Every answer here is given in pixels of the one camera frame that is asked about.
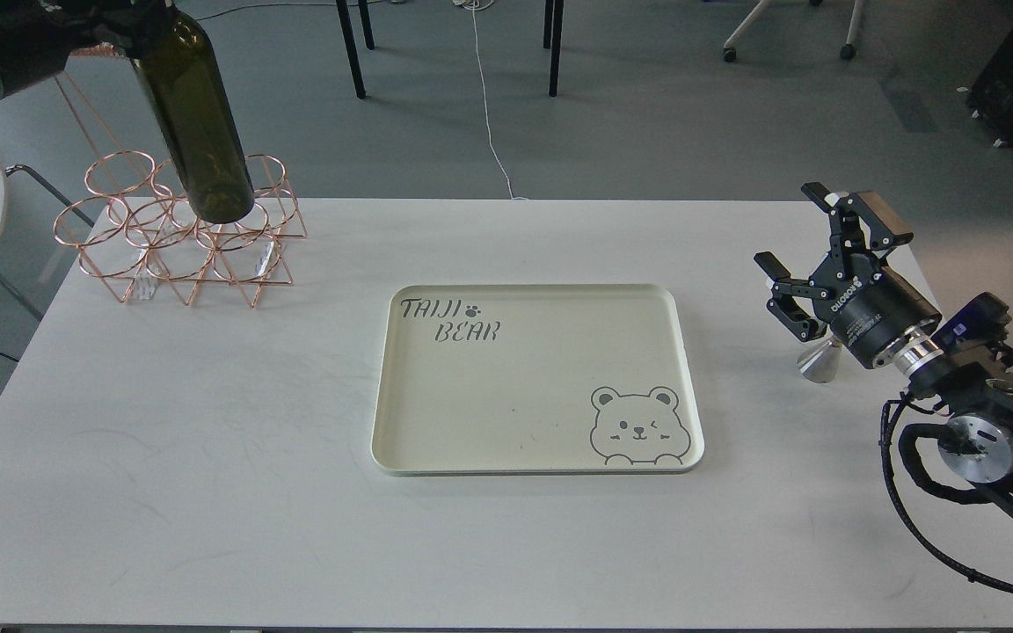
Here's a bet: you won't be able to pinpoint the white office chair base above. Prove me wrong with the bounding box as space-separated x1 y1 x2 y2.
720 1 869 63

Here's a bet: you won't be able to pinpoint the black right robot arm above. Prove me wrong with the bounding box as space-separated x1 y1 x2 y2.
754 183 1013 594

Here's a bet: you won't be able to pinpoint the cream tray with bear print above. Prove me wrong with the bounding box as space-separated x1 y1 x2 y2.
371 284 706 476

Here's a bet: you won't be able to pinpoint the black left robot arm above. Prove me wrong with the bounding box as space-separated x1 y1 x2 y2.
0 1 179 100

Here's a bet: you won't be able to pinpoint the copper wire wine rack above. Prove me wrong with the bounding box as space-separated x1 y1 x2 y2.
37 38 307 309

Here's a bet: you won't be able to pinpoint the black table legs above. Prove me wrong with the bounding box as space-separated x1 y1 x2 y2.
335 0 565 100

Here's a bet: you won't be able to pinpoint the white floor cable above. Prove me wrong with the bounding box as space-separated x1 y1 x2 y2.
452 0 527 201

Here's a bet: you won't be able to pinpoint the dark green wine bottle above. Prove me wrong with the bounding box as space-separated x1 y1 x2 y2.
133 5 254 224

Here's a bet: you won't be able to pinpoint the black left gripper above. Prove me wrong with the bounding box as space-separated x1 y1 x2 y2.
59 1 178 59

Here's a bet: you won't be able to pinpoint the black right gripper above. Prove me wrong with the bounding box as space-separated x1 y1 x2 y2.
754 183 942 369

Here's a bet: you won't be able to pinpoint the silver metal jigger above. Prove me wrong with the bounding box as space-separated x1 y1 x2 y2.
796 337 843 384

